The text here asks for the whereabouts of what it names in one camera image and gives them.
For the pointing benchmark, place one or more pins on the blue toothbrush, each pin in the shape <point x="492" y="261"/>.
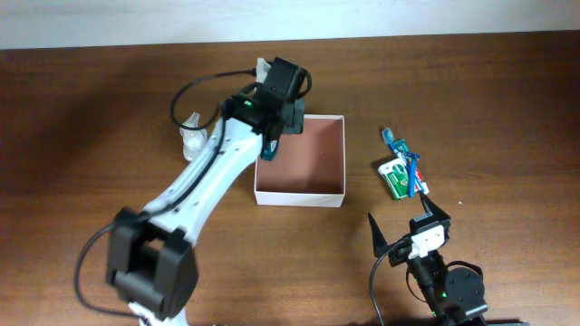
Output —
<point x="388" y="138"/>

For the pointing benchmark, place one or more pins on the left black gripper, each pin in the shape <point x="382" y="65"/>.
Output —
<point x="295" y="111"/>

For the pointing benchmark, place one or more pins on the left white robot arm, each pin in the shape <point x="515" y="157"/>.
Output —
<point x="151" y="259"/>

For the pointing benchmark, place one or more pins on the blue disposable razor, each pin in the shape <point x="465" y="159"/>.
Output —
<point x="414" y="181"/>

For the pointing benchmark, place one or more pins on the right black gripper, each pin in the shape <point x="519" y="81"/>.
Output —
<point x="381" y="245"/>

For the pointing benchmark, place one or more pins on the purple foam soap pump bottle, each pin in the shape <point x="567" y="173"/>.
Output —
<point x="193" y="140"/>

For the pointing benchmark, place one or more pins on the teal mouthwash bottle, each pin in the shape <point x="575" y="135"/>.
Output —
<point x="269" y="150"/>

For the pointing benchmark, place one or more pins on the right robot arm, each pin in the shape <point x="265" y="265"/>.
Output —
<point x="455" y="291"/>

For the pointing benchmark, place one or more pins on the small toothpaste tube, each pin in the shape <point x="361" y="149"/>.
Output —
<point x="399" y="147"/>

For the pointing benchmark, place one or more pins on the pink cardboard box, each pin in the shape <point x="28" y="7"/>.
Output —
<point x="308" y="168"/>

